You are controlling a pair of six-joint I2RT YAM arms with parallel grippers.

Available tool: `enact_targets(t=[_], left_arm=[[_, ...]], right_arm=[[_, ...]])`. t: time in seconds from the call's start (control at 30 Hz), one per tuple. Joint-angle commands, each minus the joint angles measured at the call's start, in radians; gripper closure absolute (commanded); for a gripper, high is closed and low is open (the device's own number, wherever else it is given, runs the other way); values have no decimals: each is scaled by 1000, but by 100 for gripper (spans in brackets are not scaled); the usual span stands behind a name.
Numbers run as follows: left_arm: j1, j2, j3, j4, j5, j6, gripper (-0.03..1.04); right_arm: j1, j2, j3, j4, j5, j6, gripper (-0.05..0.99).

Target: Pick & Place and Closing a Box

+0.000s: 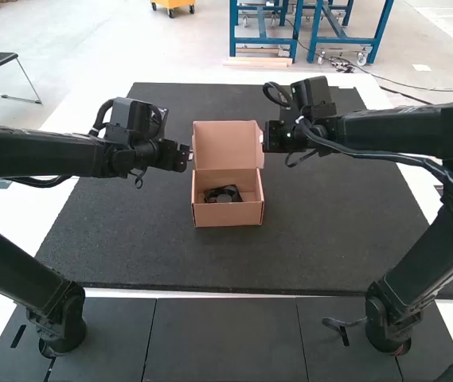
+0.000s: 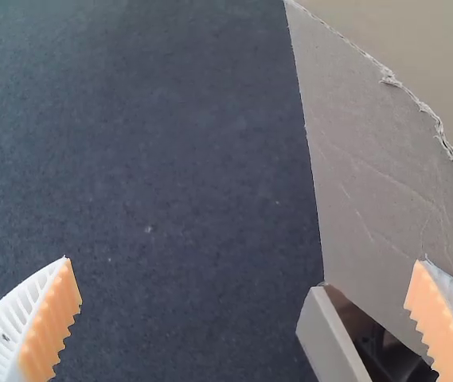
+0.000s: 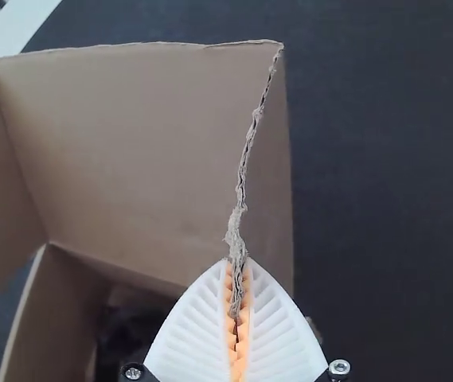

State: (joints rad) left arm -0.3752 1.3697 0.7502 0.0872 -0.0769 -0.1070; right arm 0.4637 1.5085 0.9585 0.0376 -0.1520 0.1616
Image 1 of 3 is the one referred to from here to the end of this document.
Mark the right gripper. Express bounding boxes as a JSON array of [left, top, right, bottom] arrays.
[[262, 115, 313, 154]]

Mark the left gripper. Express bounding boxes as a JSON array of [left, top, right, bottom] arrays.
[[154, 138, 194, 174]]

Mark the cardboard box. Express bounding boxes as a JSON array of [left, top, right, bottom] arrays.
[[189, 120, 267, 229]]

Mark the black square fan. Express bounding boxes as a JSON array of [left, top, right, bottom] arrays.
[[203, 184, 244, 205]]

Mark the wooden plank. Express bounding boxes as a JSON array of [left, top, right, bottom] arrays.
[[222, 56, 295, 70]]

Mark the black mat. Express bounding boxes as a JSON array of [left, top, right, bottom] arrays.
[[34, 82, 453, 301]]

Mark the yellow wheeled cart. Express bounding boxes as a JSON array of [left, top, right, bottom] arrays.
[[150, 0, 197, 19]]

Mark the dark base panel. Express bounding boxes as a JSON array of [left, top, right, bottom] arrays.
[[295, 296, 453, 382], [142, 297, 309, 382], [0, 296, 158, 382]]

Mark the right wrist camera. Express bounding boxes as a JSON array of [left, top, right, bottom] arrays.
[[289, 76, 338, 117]]

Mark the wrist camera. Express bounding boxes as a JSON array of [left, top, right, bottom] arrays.
[[107, 96, 170, 140], [289, 76, 338, 117]]

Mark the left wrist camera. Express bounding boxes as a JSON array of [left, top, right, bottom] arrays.
[[107, 96, 170, 140]]

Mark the blue frame table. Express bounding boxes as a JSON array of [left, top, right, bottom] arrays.
[[228, 0, 303, 65], [307, 0, 395, 65]]

